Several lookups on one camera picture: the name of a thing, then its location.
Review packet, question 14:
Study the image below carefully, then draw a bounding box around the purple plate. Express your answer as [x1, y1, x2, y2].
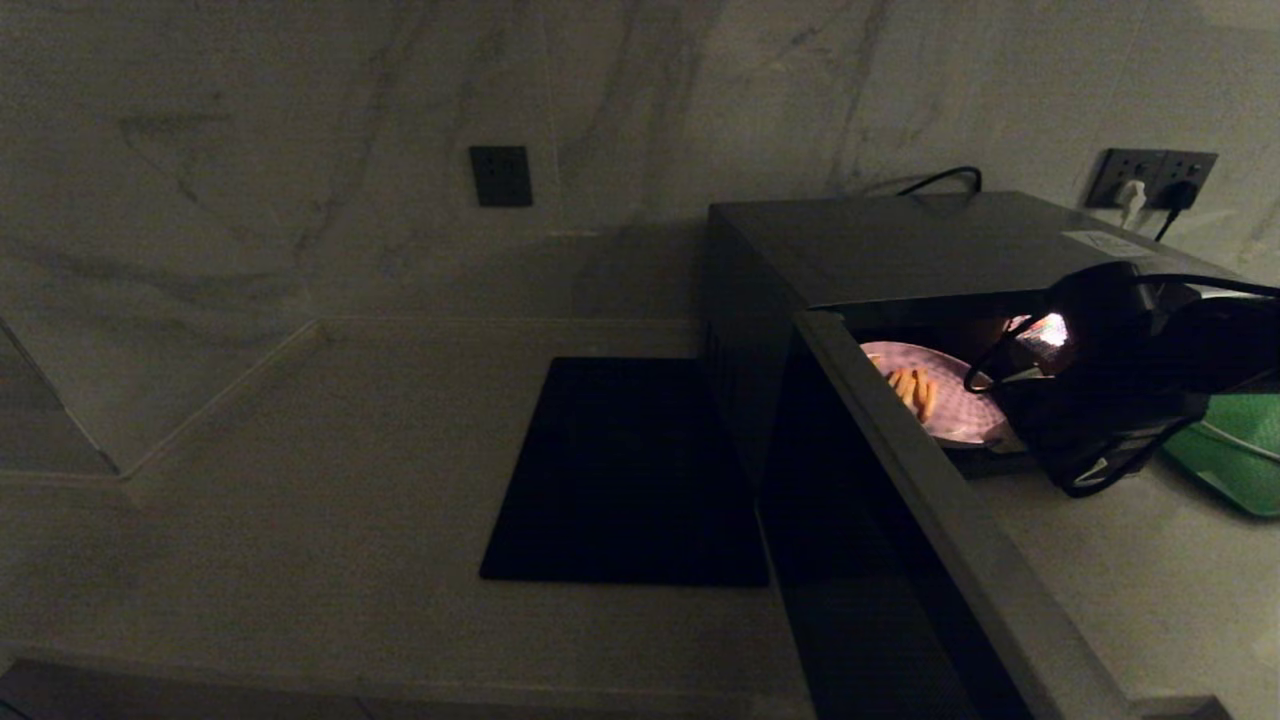
[860, 342, 1013, 447]

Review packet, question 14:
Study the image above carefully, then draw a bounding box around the dark glass microwave door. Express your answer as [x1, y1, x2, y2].
[757, 310, 1136, 720]

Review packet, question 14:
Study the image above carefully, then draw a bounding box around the silver microwave oven body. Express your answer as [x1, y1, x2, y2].
[700, 192, 1251, 487]

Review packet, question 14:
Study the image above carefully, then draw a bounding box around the green plastic tray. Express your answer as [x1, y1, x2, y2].
[1162, 390, 1280, 518]

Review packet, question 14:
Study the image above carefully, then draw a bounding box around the black induction cooktop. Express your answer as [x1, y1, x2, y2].
[480, 358, 769, 587]

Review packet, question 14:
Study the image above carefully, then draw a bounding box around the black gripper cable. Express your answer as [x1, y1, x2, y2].
[963, 272, 1280, 499]

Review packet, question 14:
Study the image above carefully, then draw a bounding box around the white power cable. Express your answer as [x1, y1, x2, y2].
[1200, 420, 1280, 463]

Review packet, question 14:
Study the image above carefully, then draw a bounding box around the black curved cable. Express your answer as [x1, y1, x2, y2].
[893, 166, 983, 198]

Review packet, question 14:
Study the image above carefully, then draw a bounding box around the black plug with cable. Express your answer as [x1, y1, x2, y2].
[1150, 182, 1198, 243]

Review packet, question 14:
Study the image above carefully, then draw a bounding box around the black double wall socket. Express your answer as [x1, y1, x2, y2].
[1087, 148, 1219, 211]

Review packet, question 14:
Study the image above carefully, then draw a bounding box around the black single wall socket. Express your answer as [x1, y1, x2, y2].
[469, 146, 534, 208]

